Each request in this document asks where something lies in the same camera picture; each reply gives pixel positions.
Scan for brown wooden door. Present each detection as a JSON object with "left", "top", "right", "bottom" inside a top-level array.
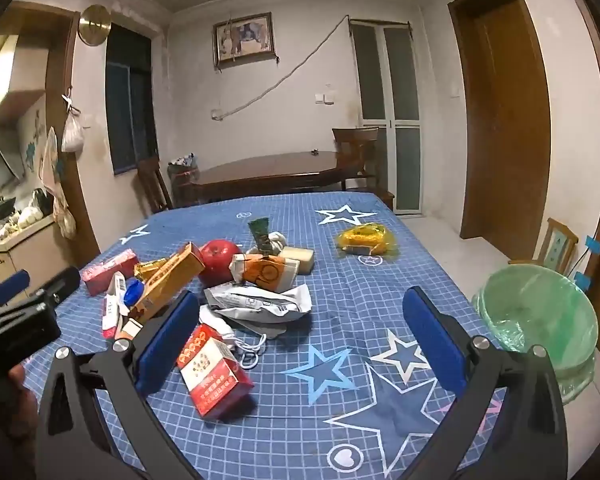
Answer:
[{"left": 447, "top": 0, "right": 552, "bottom": 261}]

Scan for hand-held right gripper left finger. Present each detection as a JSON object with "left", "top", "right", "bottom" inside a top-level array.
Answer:
[{"left": 34, "top": 290, "right": 203, "bottom": 480}]

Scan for white hanging plastic bag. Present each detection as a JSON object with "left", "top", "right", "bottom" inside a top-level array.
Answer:
[{"left": 61, "top": 107, "right": 87, "bottom": 153}]

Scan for green snack packet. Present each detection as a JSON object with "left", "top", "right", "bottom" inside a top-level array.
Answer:
[{"left": 247, "top": 217, "right": 276, "bottom": 253}]

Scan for beige soap bar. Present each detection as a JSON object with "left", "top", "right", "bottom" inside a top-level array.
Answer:
[{"left": 280, "top": 246, "right": 315, "bottom": 275}]

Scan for blue plastic cap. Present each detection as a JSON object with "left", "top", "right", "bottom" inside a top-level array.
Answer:
[{"left": 122, "top": 280, "right": 146, "bottom": 307}]

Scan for kitchen counter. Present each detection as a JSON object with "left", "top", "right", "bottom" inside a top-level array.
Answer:
[{"left": 0, "top": 217, "right": 61, "bottom": 293}]

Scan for orange white snack packet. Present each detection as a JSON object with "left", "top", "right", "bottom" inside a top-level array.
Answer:
[{"left": 229, "top": 252, "right": 301, "bottom": 293}]

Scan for white face mask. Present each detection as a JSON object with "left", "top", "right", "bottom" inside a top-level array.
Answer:
[{"left": 198, "top": 305, "right": 291, "bottom": 371}]

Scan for orange yellow carton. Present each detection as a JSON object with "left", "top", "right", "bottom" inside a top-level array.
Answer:
[{"left": 128, "top": 242, "right": 207, "bottom": 325}]

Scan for dark storage basket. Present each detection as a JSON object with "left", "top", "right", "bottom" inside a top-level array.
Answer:
[{"left": 167, "top": 152, "right": 201, "bottom": 206}]

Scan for pink box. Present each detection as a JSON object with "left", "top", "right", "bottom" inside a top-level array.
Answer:
[{"left": 81, "top": 248, "right": 140, "bottom": 297}]

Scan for dark wooden dining table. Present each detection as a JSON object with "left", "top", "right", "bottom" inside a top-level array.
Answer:
[{"left": 172, "top": 150, "right": 376, "bottom": 208}]

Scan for red apple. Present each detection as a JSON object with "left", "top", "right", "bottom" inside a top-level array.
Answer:
[{"left": 198, "top": 239, "right": 243, "bottom": 288}]

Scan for green-lined trash bin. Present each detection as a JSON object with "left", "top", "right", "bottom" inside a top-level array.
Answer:
[{"left": 471, "top": 265, "right": 600, "bottom": 403}]

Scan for range hood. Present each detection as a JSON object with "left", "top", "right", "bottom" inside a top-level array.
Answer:
[{"left": 0, "top": 130, "right": 26, "bottom": 193}]

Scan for gold round wall clock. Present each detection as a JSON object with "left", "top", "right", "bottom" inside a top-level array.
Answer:
[{"left": 77, "top": 4, "right": 112, "bottom": 47}]

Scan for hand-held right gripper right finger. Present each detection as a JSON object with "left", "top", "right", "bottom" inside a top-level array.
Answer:
[{"left": 401, "top": 286, "right": 567, "bottom": 480}]

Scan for gold foil wrapper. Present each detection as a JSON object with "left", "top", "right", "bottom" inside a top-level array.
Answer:
[{"left": 134, "top": 257, "right": 173, "bottom": 281}]

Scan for yellow wrapped mooncake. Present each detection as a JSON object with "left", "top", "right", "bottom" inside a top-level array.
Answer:
[{"left": 336, "top": 222, "right": 397, "bottom": 261}]

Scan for white wall cable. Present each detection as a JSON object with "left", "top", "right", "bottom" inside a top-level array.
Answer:
[{"left": 211, "top": 14, "right": 351, "bottom": 122}]

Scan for small white orange packet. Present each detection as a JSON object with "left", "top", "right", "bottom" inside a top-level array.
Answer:
[{"left": 115, "top": 317, "right": 146, "bottom": 343}]

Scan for black kettle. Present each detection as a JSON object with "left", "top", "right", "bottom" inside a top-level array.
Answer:
[{"left": 30, "top": 187, "right": 55, "bottom": 216}]

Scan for red white cigarette box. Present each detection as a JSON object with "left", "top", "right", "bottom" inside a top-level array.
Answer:
[{"left": 177, "top": 323, "right": 256, "bottom": 420}]

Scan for person's left hand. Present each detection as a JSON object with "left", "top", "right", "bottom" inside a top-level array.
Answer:
[{"left": 7, "top": 361, "right": 35, "bottom": 408}]

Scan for red white toothpaste tube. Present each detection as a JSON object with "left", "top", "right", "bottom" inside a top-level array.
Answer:
[{"left": 101, "top": 272, "right": 131, "bottom": 341}]

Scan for white grey foil packet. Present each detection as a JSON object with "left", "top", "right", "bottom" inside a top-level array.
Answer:
[{"left": 202, "top": 282, "right": 312, "bottom": 323}]

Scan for hanging cloth bag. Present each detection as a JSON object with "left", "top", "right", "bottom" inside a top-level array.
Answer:
[{"left": 39, "top": 126, "right": 63, "bottom": 193}]

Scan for framed wall picture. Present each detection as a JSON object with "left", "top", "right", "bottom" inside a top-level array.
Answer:
[{"left": 212, "top": 11, "right": 276, "bottom": 68}]

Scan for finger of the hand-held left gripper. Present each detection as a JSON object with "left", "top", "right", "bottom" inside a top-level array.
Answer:
[
  {"left": 27, "top": 266, "right": 82, "bottom": 306},
  {"left": 0, "top": 269, "right": 32, "bottom": 313}
]

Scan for small yellow wooden chair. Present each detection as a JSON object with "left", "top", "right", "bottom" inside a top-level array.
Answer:
[{"left": 509, "top": 217, "right": 580, "bottom": 276}]

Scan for white glass double door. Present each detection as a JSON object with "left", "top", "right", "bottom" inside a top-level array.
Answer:
[{"left": 349, "top": 19, "right": 423, "bottom": 217}]

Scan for hanging mesh bag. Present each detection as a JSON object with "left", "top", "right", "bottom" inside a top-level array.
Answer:
[{"left": 52, "top": 185, "right": 77, "bottom": 240}]

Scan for blue star-print tablecloth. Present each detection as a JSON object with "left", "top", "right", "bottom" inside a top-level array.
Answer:
[{"left": 22, "top": 191, "right": 511, "bottom": 480}]

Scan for wooden doorway frame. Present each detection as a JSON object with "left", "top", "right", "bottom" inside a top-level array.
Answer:
[{"left": 7, "top": 0, "right": 101, "bottom": 266}]

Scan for dark wooden chair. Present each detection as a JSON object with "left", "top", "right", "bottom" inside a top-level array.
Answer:
[
  {"left": 136, "top": 156, "right": 175, "bottom": 215},
  {"left": 331, "top": 126, "right": 396, "bottom": 211}
]

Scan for dark window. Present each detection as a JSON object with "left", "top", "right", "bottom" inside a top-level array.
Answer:
[{"left": 105, "top": 22, "right": 160, "bottom": 177}]

